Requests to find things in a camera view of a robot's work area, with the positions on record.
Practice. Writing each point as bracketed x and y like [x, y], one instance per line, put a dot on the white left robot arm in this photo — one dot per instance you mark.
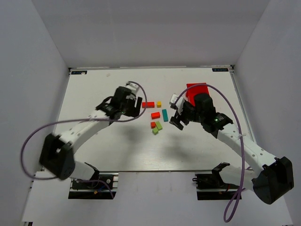
[58, 151]

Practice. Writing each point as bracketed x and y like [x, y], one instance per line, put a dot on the red wide block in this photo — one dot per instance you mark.
[155, 115]

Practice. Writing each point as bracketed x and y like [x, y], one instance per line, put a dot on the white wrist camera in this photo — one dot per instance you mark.
[133, 87]
[176, 102]

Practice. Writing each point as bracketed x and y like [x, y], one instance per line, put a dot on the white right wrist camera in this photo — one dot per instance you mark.
[176, 102]

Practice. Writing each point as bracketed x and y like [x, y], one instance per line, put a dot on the corner label sticker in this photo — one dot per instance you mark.
[220, 69]
[78, 72]

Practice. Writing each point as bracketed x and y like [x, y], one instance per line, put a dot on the orange square block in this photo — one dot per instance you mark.
[152, 125]

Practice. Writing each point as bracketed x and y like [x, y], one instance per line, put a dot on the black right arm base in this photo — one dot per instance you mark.
[211, 187]

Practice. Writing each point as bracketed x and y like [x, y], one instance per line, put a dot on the right corner label sticker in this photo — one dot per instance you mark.
[220, 69]

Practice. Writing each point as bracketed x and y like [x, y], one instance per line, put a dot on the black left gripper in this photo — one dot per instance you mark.
[132, 106]

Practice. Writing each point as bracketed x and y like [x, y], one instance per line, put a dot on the left corner label sticker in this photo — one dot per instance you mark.
[78, 72]

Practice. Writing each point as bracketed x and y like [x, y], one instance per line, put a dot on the red long block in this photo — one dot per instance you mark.
[148, 104]

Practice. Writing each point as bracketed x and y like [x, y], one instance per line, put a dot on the red plastic tray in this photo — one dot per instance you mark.
[194, 91]

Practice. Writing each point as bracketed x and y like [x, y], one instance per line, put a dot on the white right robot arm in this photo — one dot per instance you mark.
[270, 177]

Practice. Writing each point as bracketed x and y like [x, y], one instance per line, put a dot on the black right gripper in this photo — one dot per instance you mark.
[181, 116]

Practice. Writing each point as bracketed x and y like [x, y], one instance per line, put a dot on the light green small block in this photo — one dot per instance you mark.
[155, 131]

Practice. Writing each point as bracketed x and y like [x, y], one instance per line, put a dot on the teal long block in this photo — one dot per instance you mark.
[165, 115]

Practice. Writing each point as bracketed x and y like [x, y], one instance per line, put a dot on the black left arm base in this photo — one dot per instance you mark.
[103, 188]

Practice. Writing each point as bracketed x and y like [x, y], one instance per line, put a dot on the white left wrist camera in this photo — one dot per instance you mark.
[133, 87]

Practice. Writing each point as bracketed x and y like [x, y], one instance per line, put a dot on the light green long block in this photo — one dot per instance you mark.
[158, 125]

